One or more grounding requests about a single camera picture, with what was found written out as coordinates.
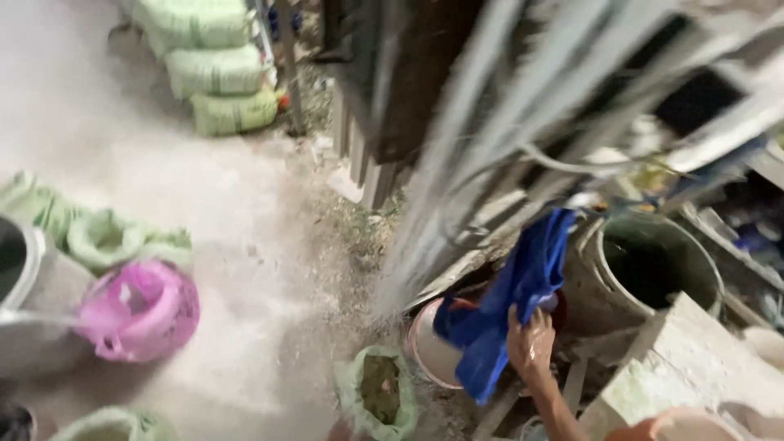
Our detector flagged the stack of green sacks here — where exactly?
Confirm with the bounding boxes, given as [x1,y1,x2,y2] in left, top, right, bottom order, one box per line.
[120,0,281,137]

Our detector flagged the dark wooden cabinet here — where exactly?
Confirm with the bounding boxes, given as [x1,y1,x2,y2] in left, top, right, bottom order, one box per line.
[318,0,491,212]

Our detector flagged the small open green sack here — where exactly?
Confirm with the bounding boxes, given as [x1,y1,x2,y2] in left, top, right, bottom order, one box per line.
[332,345,420,441]

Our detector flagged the grey cement-stained bucket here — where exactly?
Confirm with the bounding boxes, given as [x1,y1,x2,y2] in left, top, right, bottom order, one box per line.
[562,211,725,338]

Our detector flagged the person's right hand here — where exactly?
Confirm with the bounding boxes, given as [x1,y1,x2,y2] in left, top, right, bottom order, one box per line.
[506,304,557,385]

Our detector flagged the grey concrete block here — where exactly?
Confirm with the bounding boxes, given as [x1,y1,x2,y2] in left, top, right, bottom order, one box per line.
[578,293,784,441]

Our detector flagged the cluttered shelf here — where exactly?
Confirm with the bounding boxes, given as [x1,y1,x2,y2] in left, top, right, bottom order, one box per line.
[661,135,784,332]

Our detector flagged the pink plastic basket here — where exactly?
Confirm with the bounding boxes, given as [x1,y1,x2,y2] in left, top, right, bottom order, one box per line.
[75,260,201,363]

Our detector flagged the blue cloth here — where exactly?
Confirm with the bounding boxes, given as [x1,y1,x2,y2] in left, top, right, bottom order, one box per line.
[433,208,577,406]

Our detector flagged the white bowl with red rim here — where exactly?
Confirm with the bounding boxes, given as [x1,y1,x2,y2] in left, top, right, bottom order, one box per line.
[407,298,466,390]

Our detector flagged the large grey metal drum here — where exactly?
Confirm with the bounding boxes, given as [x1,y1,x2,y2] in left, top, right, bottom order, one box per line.
[0,214,96,377]

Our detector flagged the bundle of grey metal rods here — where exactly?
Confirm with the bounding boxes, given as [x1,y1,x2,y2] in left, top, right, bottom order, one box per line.
[374,0,693,319]

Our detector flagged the white hose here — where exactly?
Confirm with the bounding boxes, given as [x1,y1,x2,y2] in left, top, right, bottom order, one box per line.
[517,142,668,176]

